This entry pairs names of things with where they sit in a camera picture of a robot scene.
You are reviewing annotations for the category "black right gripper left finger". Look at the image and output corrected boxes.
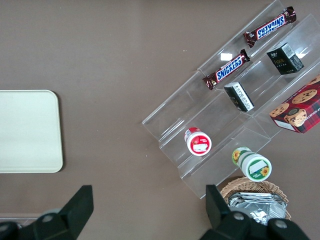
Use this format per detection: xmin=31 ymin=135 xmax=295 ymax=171
xmin=32 ymin=184 xmax=95 ymax=240

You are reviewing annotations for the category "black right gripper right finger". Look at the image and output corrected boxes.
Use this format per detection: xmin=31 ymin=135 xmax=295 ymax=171
xmin=199 ymin=184 xmax=254 ymax=240

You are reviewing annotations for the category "aluminium foil tray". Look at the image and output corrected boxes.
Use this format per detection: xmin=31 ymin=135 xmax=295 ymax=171
xmin=228 ymin=191 xmax=288 ymax=227

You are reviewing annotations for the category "light tan wicker basket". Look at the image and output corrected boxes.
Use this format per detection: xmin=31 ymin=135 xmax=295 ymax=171
xmin=219 ymin=175 xmax=292 ymax=227

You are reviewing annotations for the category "beige rectangular tray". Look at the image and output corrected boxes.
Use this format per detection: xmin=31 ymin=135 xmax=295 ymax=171
xmin=0 ymin=89 xmax=64 ymax=174

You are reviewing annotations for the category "green lidded yogurt cup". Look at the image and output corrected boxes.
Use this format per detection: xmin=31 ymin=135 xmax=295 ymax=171
xmin=231 ymin=146 xmax=273 ymax=182

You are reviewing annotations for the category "red lidded yogurt cup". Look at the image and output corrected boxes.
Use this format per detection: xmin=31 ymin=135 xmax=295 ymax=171
xmin=184 ymin=126 xmax=213 ymax=157

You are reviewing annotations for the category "clear acrylic stepped shelf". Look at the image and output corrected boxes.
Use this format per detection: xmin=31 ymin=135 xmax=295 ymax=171
xmin=141 ymin=0 xmax=320 ymax=200

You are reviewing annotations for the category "small black box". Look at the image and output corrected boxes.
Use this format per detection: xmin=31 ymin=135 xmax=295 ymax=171
xmin=265 ymin=42 xmax=305 ymax=76
xmin=223 ymin=81 xmax=256 ymax=113

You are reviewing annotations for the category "red tartan cookie box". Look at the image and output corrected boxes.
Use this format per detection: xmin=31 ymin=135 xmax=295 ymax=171
xmin=268 ymin=74 xmax=320 ymax=135

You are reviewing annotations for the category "Snickers chocolate bar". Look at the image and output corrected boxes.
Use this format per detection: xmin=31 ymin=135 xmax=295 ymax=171
xmin=242 ymin=6 xmax=298 ymax=49
xmin=202 ymin=48 xmax=251 ymax=91

